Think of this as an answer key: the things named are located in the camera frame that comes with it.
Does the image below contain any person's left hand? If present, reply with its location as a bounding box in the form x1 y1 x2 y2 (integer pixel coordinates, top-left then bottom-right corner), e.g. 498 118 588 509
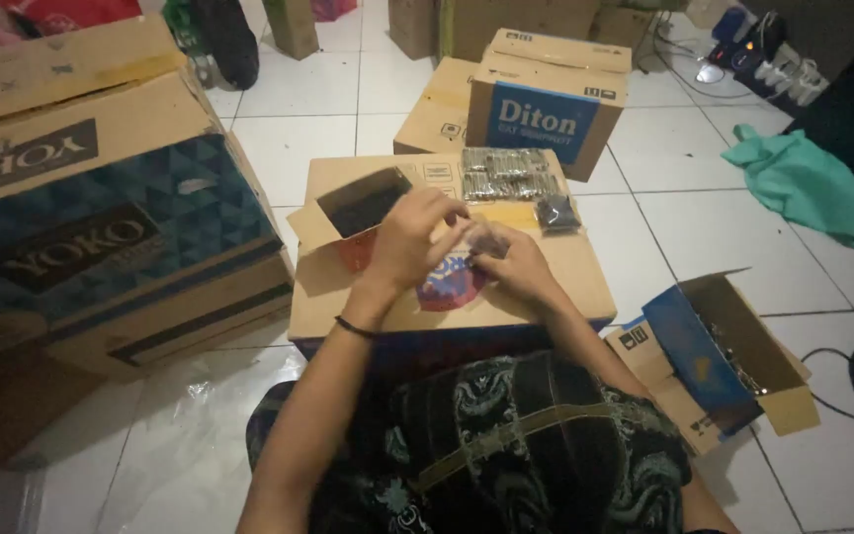
362 186 471 298

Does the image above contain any person's right hand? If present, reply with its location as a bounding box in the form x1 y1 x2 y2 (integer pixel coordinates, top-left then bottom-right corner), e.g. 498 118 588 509
467 222 563 307

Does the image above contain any small clear plastic packet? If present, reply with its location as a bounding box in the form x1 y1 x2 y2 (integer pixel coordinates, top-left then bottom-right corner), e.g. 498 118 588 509
464 222 511 262

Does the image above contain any cardboard box work surface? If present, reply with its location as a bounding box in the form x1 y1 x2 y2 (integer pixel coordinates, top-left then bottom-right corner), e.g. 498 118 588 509
286 150 618 350

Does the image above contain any dark filled plastic bag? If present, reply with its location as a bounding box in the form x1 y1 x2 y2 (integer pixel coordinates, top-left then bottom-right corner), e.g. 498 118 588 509
534 194 584 235

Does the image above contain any pile of silver packets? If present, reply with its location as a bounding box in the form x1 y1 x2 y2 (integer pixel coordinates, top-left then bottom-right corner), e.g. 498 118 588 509
460 147 563 203

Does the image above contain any plain brown carton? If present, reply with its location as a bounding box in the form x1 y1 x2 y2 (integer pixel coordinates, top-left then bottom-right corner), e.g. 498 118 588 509
393 56 480 156

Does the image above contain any black wrist band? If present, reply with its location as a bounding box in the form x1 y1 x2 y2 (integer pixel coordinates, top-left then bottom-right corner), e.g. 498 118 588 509
334 316 378 341

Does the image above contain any carton with blue label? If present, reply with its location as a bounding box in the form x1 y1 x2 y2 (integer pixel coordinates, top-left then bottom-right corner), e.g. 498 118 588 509
466 28 633 182

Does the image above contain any person's patterned dark clothing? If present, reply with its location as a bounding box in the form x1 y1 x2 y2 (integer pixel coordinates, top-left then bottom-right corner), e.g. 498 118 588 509
246 351 695 534

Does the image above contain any row of brown cartons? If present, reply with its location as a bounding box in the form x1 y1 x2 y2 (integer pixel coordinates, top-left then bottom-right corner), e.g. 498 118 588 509
388 0 658 62

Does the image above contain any tall brown cardboard box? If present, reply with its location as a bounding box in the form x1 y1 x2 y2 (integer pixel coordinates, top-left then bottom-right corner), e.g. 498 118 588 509
262 0 320 61

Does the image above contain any open small blue carton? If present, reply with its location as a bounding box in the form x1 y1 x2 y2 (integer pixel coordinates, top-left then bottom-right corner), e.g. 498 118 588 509
605 269 821 455

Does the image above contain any black bag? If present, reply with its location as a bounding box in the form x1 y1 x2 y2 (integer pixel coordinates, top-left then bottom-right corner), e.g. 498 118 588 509
190 0 260 91

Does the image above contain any green cloth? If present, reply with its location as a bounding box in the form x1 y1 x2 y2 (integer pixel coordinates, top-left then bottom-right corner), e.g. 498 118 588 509
721 124 854 249

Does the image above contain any power strip with chargers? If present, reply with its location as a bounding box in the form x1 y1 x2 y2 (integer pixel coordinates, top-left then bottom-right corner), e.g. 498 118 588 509
696 6 830 107

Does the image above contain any large blue patterned carton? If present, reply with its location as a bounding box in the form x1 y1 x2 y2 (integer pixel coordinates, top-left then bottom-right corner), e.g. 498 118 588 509
0 13 296 383

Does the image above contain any clear plastic sheet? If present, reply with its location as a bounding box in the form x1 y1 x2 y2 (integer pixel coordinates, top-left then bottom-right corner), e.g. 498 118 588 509
97 349 309 534

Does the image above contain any red plastic bag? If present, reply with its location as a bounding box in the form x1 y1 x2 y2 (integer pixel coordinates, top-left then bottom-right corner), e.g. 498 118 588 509
0 0 143 37

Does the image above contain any black cable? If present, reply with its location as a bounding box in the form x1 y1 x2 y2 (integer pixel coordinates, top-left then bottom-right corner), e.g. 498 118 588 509
800 347 854 424

